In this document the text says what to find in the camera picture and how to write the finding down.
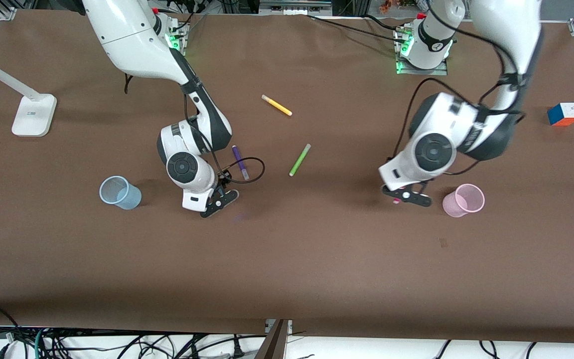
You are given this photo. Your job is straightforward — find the purple marker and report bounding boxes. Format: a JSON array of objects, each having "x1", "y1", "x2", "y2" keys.
[{"x1": 232, "y1": 145, "x2": 250, "y2": 180}]

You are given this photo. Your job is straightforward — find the translucent pink plastic cup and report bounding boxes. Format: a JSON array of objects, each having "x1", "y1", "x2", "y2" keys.
[{"x1": 442, "y1": 183, "x2": 485, "y2": 218}]

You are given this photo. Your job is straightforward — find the green marker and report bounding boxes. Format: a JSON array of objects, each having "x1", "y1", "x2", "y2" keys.
[{"x1": 288, "y1": 144, "x2": 312, "y2": 177}]

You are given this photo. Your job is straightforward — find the translucent blue plastic cup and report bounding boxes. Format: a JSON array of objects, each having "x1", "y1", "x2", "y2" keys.
[{"x1": 99, "y1": 176, "x2": 143, "y2": 210}]

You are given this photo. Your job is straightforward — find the yellow marker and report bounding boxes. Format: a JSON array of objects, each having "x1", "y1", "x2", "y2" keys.
[{"x1": 261, "y1": 94, "x2": 293, "y2": 117}]

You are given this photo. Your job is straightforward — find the brown table leg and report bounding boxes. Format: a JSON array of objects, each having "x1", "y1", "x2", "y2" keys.
[{"x1": 254, "y1": 319, "x2": 288, "y2": 359}]

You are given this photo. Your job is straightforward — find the multicoloured puzzle cube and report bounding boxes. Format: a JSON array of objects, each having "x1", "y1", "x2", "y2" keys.
[{"x1": 547, "y1": 102, "x2": 574, "y2": 127}]

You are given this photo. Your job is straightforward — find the grey power strip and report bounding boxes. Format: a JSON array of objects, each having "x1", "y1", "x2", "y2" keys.
[{"x1": 260, "y1": 0, "x2": 333, "y2": 16}]

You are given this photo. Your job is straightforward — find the white desk lamp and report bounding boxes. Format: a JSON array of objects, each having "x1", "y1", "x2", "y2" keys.
[{"x1": 0, "y1": 49, "x2": 58, "y2": 138}]

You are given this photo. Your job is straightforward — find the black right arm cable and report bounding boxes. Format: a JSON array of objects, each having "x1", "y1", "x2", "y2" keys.
[{"x1": 124, "y1": 74, "x2": 266, "y2": 185}]

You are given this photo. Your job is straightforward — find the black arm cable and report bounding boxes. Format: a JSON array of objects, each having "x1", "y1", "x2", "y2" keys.
[
  {"x1": 124, "y1": 74, "x2": 266, "y2": 185},
  {"x1": 391, "y1": 0, "x2": 528, "y2": 177}
]

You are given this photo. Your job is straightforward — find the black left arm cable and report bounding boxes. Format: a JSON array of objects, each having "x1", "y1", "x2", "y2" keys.
[{"x1": 391, "y1": 0, "x2": 528, "y2": 177}]

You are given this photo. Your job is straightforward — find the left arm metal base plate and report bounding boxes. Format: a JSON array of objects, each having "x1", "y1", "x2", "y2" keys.
[{"x1": 395, "y1": 27, "x2": 448, "y2": 76}]

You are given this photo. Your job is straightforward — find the white metal bracket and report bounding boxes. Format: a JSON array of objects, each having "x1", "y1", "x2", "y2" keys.
[{"x1": 265, "y1": 319, "x2": 293, "y2": 336}]

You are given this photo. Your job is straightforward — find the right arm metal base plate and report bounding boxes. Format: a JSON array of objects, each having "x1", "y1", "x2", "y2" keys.
[{"x1": 165, "y1": 22, "x2": 189, "y2": 56}]

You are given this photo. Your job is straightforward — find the black cable on table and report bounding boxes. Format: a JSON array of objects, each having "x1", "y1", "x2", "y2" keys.
[{"x1": 307, "y1": 14, "x2": 413, "y2": 43}]

